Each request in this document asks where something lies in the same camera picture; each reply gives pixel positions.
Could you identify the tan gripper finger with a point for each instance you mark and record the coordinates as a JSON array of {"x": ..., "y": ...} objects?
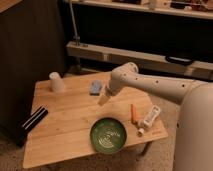
[{"x": 103, "y": 100}]

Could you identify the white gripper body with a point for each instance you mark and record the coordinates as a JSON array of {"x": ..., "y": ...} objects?
[{"x": 112, "y": 89}]

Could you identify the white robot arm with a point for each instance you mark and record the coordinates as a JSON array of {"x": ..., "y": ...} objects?
[{"x": 194, "y": 135}]

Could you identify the white ceramic cup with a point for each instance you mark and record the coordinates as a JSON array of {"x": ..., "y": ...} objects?
[{"x": 56, "y": 82}]

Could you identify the blue sponge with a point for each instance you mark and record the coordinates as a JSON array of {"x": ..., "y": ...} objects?
[{"x": 95, "y": 87}]

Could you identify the wooden folding table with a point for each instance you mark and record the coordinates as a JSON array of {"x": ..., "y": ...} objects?
[{"x": 65, "y": 132}]

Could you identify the orange carrot toy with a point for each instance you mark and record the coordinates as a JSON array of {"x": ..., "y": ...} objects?
[{"x": 134, "y": 114}]

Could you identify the green patterned bowl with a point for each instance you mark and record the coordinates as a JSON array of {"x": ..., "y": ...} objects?
[{"x": 108, "y": 135}]

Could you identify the white plastic bottle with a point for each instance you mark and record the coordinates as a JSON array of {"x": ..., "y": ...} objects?
[{"x": 147, "y": 122}]

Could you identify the long white shelf board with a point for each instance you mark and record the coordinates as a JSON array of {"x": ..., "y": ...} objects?
[{"x": 197, "y": 69}]

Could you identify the metal pole stand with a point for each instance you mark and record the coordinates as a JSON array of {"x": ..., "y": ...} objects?
[{"x": 76, "y": 37}]

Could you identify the upper wooden shelf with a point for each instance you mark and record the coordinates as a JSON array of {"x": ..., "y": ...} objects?
[{"x": 153, "y": 6}]

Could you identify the black handle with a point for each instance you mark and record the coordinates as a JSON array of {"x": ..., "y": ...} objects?
[{"x": 180, "y": 61}]

